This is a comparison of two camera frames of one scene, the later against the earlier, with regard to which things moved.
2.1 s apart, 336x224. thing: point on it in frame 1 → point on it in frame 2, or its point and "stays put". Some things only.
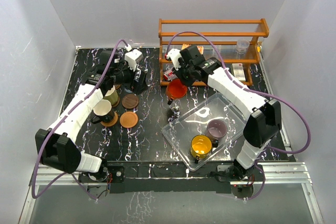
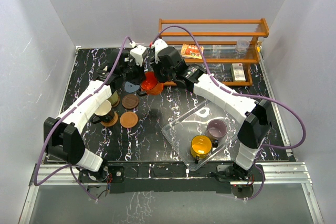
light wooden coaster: x=112 y=123 stays put
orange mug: x=175 y=89 → x=150 y=85
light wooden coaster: x=128 y=119 stays put
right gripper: x=185 y=83 → x=155 y=67
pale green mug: x=112 y=95 stays put
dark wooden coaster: x=130 y=100 stays put
